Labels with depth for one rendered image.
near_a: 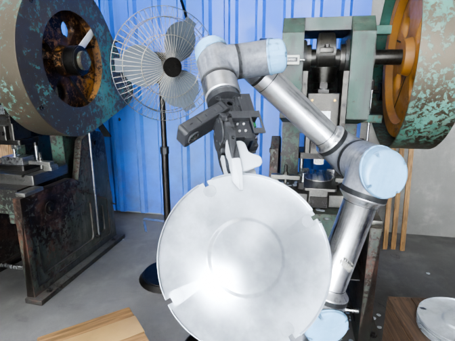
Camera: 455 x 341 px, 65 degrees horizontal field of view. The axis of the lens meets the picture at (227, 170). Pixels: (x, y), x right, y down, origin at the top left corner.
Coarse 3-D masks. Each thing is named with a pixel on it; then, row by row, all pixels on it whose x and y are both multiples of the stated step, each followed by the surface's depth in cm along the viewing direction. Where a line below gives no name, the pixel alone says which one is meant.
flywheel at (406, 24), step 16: (400, 0) 168; (416, 0) 154; (400, 16) 175; (416, 16) 152; (400, 32) 177; (416, 32) 151; (400, 48) 162; (416, 48) 150; (416, 64) 149; (384, 80) 192; (400, 80) 180; (384, 96) 190; (400, 96) 171; (384, 112) 188; (400, 112) 170
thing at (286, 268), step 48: (192, 192) 61; (240, 192) 63; (288, 192) 64; (192, 240) 58; (240, 240) 59; (288, 240) 61; (192, 288) 56; (240, 288) 56; (288, 288) 58; (240, 336) 55
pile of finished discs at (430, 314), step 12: (432, 300) 141; (444, 300) 141; (420, 312) 134; (432, 312) 134; (444, 312) 134; (420, 324) 129; (432, 324) 127; (444, 324) 127; (432, 336) 124; (444, 336) 121
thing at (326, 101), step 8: (312, 96) 165; (320, 96) 164; (328, 96) 163; (336, 96) 162; (320, 104) 165; (328, 104) 164; (336, 104) 163; (328, 112) 165; (336, 112) 164; (336, 120) 165; (304, 144) 171; (312, 144) 166; (304, 152) 172; (312, 152) 168
